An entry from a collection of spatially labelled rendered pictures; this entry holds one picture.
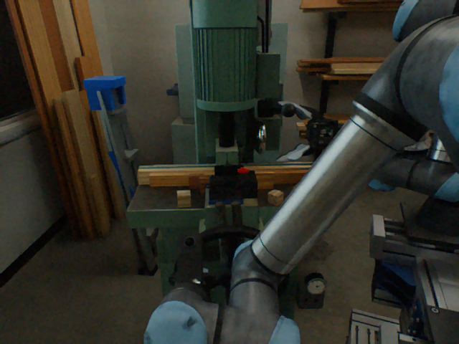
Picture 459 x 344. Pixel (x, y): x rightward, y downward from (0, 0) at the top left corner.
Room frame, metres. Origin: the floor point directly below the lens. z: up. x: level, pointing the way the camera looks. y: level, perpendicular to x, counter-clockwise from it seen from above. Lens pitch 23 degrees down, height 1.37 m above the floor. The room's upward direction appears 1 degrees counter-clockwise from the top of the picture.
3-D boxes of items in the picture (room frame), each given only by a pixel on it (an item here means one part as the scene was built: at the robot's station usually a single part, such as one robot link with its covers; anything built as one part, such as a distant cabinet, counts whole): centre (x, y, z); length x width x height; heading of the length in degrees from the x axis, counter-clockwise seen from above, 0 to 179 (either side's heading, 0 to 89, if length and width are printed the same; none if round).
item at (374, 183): (0.80, -0.44, 1.02); 0.11 x 0.08 x 0.11; 43
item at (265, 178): (0.95, -0.04, 0.93); 0.22 x 0.01 x 0.06; 91
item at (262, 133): (1.12, -0.13, 1.02); 0.12 x 0.03 x 0.12; 1
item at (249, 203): (0.80, -0.02, 0.92); 0.15 x 0.13 x 0.09; 91
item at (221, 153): (1.01, -0.01, 0.99); 0.14 x 0.07 x 0.09; 1
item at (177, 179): (0.99, -0.06, 0.92); 0.62 x 0.02 x 0.04; 91
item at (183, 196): (0.85, 0.12, 0.92); 0.04 x 0.03 x 0.04; 98
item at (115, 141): (1.72, 0.56, 0.58); 0.27 x 0.25 x 1.16; 83
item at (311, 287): (0.78, -0.27, 0.65); 0.06 x 0.04 x 0.08; 91
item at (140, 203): (0.88, -0.01, 0.87); 0.61 x 0.30 x 0.06; 91
